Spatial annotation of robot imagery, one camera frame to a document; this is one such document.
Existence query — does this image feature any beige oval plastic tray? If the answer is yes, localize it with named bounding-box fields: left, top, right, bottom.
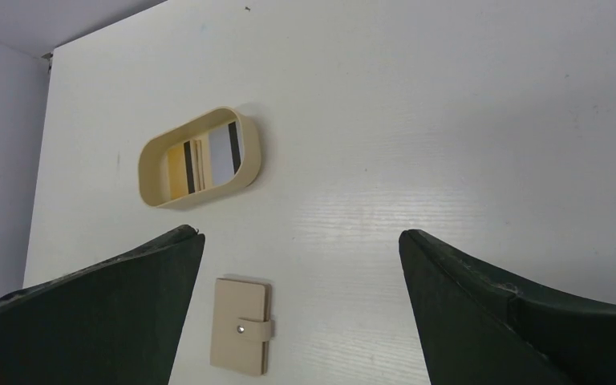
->
left=138, top=107, right=262, bottom=210

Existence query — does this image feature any grey card with black stripe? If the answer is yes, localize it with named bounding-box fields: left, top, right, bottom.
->
left=209, top=121, right=244, bottom=186

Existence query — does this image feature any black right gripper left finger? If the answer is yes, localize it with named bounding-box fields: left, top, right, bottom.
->
left=0, top=225, right=205, bottom=384

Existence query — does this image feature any yellow card with black stripe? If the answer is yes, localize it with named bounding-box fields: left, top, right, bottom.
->
left=166, top=140, right=197, bottom=200

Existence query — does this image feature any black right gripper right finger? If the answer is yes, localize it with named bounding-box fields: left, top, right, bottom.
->
left=399, top=229, right=616, bottom=384

